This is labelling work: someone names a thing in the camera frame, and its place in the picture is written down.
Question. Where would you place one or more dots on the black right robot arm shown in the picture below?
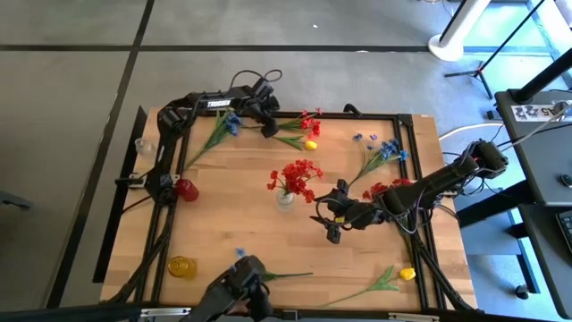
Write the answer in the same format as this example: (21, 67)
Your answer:
(429, 185)

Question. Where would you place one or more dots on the black keyboard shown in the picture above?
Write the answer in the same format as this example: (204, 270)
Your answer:
(566, 230)

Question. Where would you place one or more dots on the white paper label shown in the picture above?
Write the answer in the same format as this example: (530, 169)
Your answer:
(536, 112)

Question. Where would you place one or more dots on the red ribbed glass vase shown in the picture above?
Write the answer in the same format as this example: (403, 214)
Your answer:
(187, 190)

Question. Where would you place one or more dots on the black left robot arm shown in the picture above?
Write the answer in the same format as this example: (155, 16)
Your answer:
(179, 116)

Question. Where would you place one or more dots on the black round knob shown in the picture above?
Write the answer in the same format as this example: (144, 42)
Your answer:
(567, 180)

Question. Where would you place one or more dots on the blue artificial flower bunch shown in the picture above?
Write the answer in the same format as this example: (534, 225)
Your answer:
(270, 276)
(232, 125)
(389, 149)

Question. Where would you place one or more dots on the red artificial flower bunch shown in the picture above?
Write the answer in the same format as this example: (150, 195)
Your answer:
(377, 188)
(295, 176)
(308, 124)

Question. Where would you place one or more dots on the white column stand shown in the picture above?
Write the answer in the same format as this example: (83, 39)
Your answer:
(447, 47)

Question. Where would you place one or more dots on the clear ribbed glass vase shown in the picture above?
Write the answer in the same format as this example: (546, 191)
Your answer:
(285, 201)

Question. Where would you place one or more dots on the black frame clamp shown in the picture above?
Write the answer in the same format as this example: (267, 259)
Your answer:
(350, 108)

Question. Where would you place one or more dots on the silver aluminium bracket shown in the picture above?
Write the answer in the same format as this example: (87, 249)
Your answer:
(165, 312)
(413, 317)

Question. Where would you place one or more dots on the black tripod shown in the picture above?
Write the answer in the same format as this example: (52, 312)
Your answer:
(480, 70)

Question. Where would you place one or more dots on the black diagonal pole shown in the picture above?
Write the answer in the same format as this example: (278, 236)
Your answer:
(543, 78)

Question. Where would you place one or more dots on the amber glass vase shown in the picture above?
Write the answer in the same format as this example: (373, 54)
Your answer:
(181, 267)

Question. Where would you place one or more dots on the small clear glass jar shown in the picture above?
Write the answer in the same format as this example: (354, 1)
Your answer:
(145, 146)

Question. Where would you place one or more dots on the black desk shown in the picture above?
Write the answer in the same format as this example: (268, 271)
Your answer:
(536, 170)

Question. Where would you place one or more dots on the yellow artificial tulip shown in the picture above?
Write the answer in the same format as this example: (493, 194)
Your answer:
(311, 145)
(407, 273)

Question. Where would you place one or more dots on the black caster wheel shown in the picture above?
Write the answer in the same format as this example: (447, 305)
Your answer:
(522, 292)

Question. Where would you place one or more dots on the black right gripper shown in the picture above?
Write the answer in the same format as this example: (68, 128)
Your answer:
(357, 214)

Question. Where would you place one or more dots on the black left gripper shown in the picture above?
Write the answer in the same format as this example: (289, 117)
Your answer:
(263, 103)

